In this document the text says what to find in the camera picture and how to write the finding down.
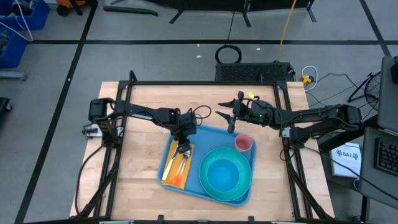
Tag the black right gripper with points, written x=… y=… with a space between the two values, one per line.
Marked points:
x=232 y=126

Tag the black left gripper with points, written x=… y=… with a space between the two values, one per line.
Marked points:
x=183 y=140

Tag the blue plastic tray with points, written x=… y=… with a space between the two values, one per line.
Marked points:
x=205 y=140

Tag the pink ribbed cup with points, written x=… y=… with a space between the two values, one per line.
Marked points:
x=243 y=143

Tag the green plastic plate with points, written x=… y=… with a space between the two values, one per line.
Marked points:
x=205 y=186

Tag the blue plastic bowl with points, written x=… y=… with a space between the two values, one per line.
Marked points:
x=224 y=175

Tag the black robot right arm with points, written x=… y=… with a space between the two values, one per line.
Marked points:
x=320 y=116

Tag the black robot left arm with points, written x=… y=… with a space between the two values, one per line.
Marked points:
x=140 y=112

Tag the black perforated computer case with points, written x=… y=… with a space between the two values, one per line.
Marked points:
x=255 y=72

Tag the yellow plug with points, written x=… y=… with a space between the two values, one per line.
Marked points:
x=306 y=79

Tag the black fabric partition screen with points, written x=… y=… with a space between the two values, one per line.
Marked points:
x=217 y=3

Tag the white paper sign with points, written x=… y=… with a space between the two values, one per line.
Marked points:
x=345 y=165

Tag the black vacuum tube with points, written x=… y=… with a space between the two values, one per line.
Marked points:
x=130 y=10

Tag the grey laptop lid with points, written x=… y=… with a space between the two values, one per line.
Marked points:
x=388 y=99

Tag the black keyboard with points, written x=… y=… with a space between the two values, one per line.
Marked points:
x=387 y=154

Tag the orange shop vacuum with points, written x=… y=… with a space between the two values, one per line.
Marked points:
x=70 y=3

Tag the blue floor bin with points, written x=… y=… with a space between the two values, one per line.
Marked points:
x=40 y=18
x=12 y=53

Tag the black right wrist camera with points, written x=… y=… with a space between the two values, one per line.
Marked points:
x=250 y=110

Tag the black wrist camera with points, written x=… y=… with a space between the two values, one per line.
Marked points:
x=188 y=123
x=250 y=110

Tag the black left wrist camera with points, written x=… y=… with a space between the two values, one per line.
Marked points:
x=188 y=123

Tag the black aluminium table frame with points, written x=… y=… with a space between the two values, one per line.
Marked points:
x=202 y=83

